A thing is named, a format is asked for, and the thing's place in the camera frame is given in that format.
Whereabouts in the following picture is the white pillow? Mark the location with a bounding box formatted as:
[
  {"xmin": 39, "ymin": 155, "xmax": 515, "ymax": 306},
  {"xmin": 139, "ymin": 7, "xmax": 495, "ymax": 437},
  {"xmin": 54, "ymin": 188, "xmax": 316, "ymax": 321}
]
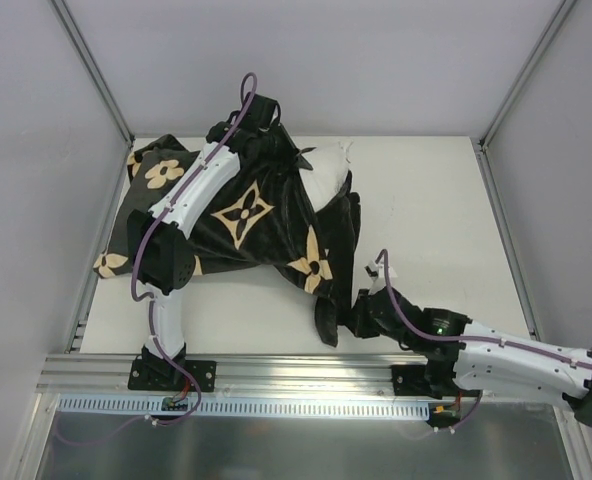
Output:
[{"xmin": 299, "ymin": 141, "xmax": 352, "ymax": 212}]

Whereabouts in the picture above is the black floral plush pillowcase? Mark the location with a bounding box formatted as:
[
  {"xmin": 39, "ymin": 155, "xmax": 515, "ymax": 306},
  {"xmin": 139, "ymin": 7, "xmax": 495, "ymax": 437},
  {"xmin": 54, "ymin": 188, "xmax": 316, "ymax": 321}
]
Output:
[{"xmin": 93, "ymin": 134, "xmax": 361, "ymax": 347}]

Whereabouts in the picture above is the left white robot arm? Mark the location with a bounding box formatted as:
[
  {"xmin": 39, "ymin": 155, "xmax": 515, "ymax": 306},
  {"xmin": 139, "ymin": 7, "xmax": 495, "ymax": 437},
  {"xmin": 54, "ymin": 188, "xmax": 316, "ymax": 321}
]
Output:
[{"xmin": 127, "ymin": 93, "xmax": 284, "ymax": 390}]

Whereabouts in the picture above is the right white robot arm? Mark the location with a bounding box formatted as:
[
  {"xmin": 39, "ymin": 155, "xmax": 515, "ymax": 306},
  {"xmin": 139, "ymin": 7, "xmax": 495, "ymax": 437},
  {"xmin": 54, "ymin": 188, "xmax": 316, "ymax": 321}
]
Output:
[{"xmin": 349, "ymin": 287, "xmax": 592, "ymax": 428}]

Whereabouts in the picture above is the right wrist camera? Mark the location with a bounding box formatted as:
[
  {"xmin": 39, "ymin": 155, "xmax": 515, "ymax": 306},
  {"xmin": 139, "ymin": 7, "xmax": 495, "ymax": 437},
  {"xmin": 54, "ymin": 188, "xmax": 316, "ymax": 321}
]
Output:
[{"xmin": 365, "ymin": 261, "xmax": 398, "ymax": 294}]

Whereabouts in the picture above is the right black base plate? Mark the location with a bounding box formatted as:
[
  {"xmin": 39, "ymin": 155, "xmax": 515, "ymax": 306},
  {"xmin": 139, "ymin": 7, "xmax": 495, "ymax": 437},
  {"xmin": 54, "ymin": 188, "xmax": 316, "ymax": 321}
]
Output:
[{"xmin": 390, "ymin": 364, "xmax": 442, "ymax": 399}]

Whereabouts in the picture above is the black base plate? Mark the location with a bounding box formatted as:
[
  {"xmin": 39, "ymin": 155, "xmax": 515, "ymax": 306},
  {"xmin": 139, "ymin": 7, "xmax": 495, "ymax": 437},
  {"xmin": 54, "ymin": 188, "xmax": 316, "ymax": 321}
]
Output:
[
  {"xmin": 390, "ymin": 364, "xmax": 442, "ymax": 399},
  {"xmin": 127, "ymin": 356, "xmax": 217, "ymax": 393}
]

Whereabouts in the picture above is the right thin purple wire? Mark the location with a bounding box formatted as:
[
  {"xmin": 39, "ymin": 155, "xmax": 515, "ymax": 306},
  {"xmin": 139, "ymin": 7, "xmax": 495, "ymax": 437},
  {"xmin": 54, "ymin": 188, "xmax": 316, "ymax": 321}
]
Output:
[{"xmin": 395, "ymin": 394, "xmax": 482, "ymax": 441}]

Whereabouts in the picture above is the thin purple wire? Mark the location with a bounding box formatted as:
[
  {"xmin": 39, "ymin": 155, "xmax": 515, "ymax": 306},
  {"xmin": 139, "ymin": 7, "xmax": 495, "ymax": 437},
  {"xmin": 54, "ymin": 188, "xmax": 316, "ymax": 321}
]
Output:
[
  {"xmin": 395, "ymin": 394, "xmax": 482, "ymax": 441},
  {"xmin": 50, "ymin": 389, "xmax": 205, "ymax": 446}
]

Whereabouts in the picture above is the left aluminium frame post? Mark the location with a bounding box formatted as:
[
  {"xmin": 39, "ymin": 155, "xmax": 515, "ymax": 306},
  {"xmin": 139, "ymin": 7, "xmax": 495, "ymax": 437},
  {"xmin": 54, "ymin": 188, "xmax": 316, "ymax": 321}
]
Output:
[{"xmin": 48, "ymin": 0, "xmax": 135, "ymax": 146}]

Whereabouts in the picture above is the aluminium frame post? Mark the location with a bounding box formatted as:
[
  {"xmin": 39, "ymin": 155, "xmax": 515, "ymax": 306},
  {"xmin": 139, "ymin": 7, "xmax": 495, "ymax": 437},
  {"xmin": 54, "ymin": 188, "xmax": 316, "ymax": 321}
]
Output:
[
  {"xmin": 48, "ymin": 0, "xmax": 135, "ymax": 146},
  {"xmin": 478, "ymin": 0, "xmax": 578, "ymax": 151}
]

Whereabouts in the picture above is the left thin purple wire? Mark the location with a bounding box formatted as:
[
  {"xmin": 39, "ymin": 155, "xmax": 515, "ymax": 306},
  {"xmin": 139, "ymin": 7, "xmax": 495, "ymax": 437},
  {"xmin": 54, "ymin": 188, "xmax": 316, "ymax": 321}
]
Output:
[{"xmin": 50, "ymin": 389, "xmax": 205, "ymax": 446}]

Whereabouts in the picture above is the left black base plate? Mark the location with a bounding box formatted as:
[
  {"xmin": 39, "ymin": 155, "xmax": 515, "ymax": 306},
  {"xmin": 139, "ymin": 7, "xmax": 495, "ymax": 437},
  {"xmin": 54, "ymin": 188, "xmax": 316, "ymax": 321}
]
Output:
[{"xmin": 127, "ymin": 356, "xmax": 217, "ymax": 393}]

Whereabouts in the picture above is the right aluminium frame post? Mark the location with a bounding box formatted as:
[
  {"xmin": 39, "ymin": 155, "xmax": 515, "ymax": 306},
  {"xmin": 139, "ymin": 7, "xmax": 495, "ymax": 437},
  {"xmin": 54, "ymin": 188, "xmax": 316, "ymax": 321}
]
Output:
[{"xmin": 478, "ymin": 0, "xmax": 578, "ymax": 151}]

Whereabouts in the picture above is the aluminium mounting rail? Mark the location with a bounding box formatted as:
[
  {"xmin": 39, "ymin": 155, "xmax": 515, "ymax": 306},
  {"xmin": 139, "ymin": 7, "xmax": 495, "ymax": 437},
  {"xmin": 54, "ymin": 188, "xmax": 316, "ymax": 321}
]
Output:
[{"xmin": 35, "ymin": 352, "xmax": 482, "ymax": 401}]

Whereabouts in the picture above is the slotted cable duct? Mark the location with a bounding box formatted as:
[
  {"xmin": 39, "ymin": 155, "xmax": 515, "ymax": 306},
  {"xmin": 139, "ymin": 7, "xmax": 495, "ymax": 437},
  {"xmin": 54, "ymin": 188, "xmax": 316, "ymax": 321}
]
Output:
[{"xmin": 58, "ymin": 394, "xmax": 430, "ymax": 421}]

